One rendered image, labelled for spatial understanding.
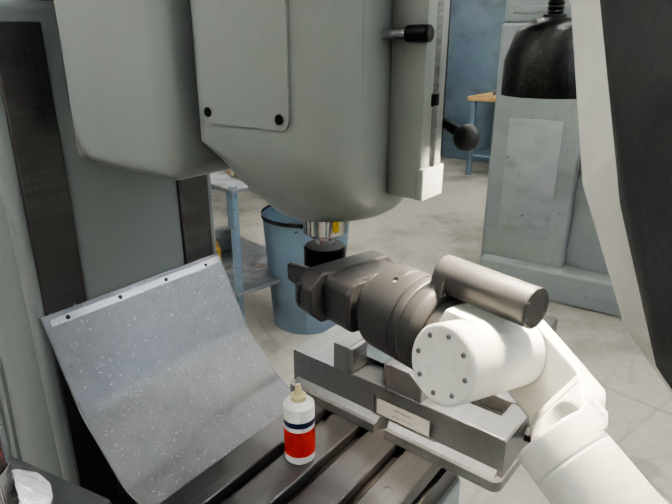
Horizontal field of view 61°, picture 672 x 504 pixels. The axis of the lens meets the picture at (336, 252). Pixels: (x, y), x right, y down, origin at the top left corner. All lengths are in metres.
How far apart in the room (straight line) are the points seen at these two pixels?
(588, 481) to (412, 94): 0.33
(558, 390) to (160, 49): 0.47
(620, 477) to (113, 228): 0.72
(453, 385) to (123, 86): 0.44
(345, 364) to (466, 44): 6.94
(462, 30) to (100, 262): 6.99
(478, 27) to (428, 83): 7.05
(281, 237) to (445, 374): 2.46
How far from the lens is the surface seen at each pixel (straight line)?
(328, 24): 0.50
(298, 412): 0.74
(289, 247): 2.88
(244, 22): 0.54
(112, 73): 0.66
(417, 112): 0.53
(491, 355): 0.46
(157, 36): 0.60
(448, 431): 0.78
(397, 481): 0.77
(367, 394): 0.83
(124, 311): 0.93
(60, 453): 1.00
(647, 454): 2.60
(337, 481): 0.77
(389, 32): 0.52
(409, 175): 0.54
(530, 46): 0.50
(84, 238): 0.89
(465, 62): 7.63
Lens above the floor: 1.48
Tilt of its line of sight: 20 degrees down
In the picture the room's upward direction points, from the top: straight up
